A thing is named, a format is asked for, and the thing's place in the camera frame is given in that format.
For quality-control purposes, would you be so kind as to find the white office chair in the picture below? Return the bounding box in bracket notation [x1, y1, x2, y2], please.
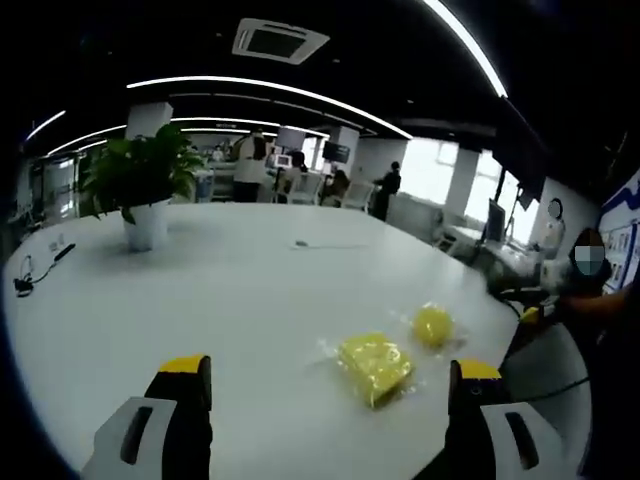
[289, 173, 324, 205]

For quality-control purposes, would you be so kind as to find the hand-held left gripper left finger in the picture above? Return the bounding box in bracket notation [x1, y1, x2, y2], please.
[82, 353, 214, 480]

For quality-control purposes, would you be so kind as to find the seated person at right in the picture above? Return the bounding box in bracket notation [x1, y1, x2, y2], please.
[564, 282, 640, 480]

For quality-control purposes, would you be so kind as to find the white plant pot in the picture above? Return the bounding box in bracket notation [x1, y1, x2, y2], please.
[121, 198, 172, 253]

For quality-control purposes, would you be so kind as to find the yellow square packaged cake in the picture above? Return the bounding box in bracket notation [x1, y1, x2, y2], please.
[337, 331, 417, 411]

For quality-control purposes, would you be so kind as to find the grey chair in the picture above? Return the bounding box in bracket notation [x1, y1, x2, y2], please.
[499, 322, 594, 454]

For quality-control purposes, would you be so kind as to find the blue white wall poster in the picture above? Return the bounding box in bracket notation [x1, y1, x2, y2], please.
[598, 168, 640, 301]

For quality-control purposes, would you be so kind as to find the yellow round packaged cake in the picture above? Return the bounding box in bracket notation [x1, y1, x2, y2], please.
[411, 305, 456, 352]

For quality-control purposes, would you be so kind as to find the computer monitor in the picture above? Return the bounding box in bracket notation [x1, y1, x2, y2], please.
[486, 198, 507, 243]

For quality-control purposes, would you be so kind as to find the black cable with plug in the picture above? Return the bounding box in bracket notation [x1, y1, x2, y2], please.
[13, 242, 77, 299]

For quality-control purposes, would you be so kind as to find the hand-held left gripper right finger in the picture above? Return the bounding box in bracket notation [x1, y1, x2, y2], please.
[443, 357, 569, 480]

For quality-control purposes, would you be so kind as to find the green leafy plant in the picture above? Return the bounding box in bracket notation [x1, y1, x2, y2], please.
[78, 123, 207, 225]

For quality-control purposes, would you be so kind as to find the hanging dark screen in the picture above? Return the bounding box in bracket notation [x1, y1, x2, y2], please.
[322, 141, 352, 164]

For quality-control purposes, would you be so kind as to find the ceiling air conditioner vent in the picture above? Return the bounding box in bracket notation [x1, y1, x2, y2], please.
[231, 17, 332, 66]

